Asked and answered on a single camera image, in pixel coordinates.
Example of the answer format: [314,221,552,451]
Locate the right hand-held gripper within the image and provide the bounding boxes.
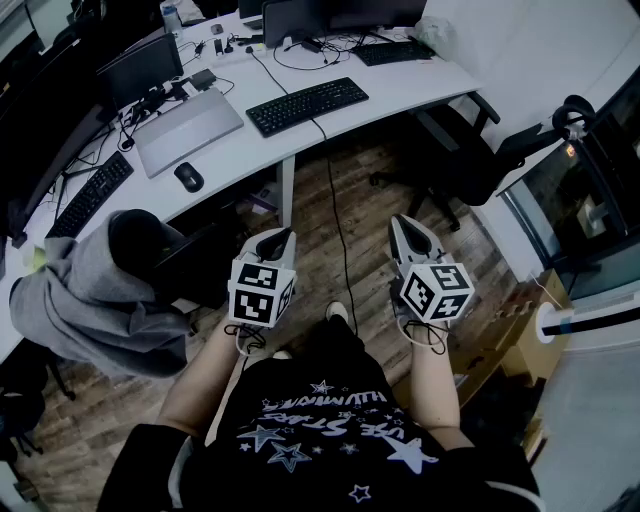
[387,213,476,325]

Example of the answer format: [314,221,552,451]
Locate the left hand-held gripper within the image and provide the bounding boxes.
[227,226,299,330]

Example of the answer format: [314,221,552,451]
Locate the black keyboard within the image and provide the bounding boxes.
[353,40,437,68]
[45,150,136,239]
[245,76,371,139]

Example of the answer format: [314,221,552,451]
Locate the person's left forearm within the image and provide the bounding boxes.
[156,319,252,442]

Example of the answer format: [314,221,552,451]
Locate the person's right forearm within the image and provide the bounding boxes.
[408,319,475,450]

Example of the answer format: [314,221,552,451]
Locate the person's black trousers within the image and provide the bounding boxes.
[287,313,386,386]

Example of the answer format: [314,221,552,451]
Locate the purple box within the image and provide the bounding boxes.
[248,187,279,215]

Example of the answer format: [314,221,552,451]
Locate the cardboard box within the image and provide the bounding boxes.
[452,269,574,402]

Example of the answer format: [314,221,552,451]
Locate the black office chair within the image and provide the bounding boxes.
[368,91,527,233]
[0,208,236,456]

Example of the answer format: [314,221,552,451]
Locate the black computer mouse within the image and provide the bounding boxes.
[173,161,206,194]

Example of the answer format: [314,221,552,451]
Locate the white tube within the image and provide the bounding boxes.
[534,291,640,345]

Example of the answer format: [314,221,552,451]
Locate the dark glass cabinet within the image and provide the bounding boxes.
[499,64,640,301]

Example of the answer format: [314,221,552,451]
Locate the person's black star-print shirt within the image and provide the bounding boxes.
[96,344,547,512]

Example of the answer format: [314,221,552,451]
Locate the grey hoodie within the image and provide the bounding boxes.
[8,209,194,379]

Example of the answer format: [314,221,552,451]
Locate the silver laptop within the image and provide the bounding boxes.
[133,87,245,180]

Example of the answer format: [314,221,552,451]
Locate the black headphones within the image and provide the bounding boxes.
[551,94,598,142]

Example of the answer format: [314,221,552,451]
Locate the black docking box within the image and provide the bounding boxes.
[189,68,218,93]

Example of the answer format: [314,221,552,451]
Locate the small black monitor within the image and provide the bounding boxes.
[96,32,185,112]

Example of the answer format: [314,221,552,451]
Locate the clear plastic bag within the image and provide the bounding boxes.
[413,14,457,57]

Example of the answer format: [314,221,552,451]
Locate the large curved black monitor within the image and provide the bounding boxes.
[0,29,117,249]

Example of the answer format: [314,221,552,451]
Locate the clear water bottle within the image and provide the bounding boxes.
[159,1,185,35]

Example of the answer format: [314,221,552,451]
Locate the left hand-held gripper cable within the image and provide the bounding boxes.
[223,323,269,358]

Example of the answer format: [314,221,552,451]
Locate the hand-held gripper cable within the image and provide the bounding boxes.
[223,323,269,358]
[397,317,452,357]

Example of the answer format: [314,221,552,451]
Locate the right hand-held gripper cable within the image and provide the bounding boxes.
[397,317,452,357]

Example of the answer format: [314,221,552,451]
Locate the black power cable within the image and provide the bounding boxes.
[244,45,359,334]

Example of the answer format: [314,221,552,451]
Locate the black looped cable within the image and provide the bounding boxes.
[272,33,352,72]

